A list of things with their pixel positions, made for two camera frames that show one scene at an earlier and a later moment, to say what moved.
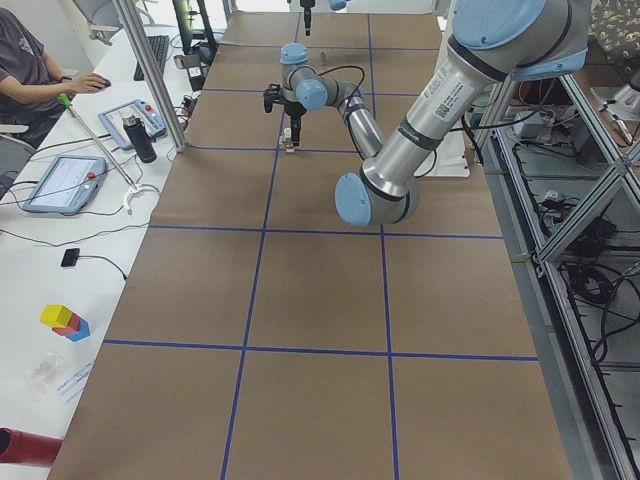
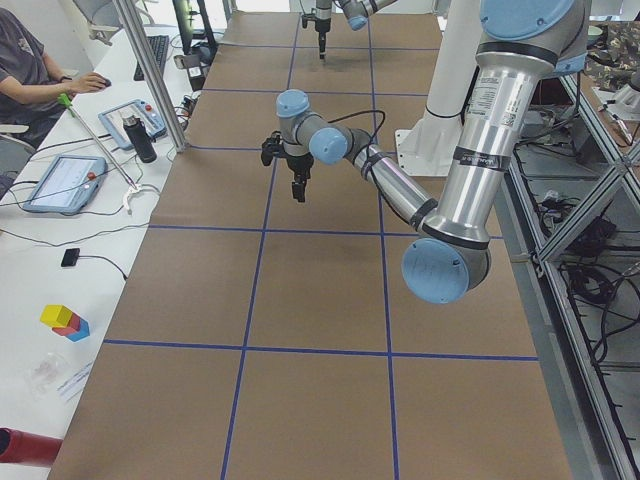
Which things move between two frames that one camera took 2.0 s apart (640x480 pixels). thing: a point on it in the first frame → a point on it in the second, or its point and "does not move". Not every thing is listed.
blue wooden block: x=80 y=334 does not move
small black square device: x=70 y=257 does not move
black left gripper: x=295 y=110 → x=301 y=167
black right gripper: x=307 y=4 → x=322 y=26
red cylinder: x=18 y=446 does not move
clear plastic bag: x=46 y=376 does not move
